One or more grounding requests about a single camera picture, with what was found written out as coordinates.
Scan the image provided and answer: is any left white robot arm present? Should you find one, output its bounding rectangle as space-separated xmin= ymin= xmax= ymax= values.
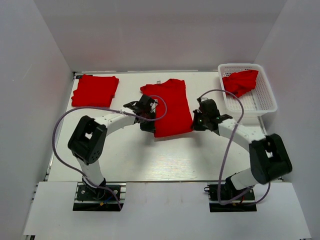
xmin=67 ymin=94 xmax=158 ymax=200

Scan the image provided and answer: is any folded red t shirt stack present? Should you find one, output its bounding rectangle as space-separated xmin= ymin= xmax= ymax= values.
xmin=71 ymin=74 xmax=119 ymax=108

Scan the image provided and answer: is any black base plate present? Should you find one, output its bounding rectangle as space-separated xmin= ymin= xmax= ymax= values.
xmin=202 ymin=183 xmax=258 ymax=213
xmin=72 ymin=182 xmax=126 ymax=212

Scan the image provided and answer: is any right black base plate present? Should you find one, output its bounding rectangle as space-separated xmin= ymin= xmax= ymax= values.
xmin=202 ymin=183 xmax=258 ymax=213

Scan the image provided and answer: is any white plastic basket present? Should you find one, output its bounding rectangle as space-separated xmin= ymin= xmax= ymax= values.
xmin=217 ymin=63 xmax=278 ymax=119

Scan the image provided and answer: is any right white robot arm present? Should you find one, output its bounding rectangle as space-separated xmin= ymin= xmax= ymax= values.
xmin=192 ymin=98 xmax=293 ymax=205

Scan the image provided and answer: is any red t shirt in basket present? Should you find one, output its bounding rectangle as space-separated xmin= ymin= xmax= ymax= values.
xmin=222 ymin=70 xmax=259 ymax=98

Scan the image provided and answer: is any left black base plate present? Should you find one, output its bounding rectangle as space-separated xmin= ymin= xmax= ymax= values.
xmin=72 ymin=182 xmax=126 ymax=212

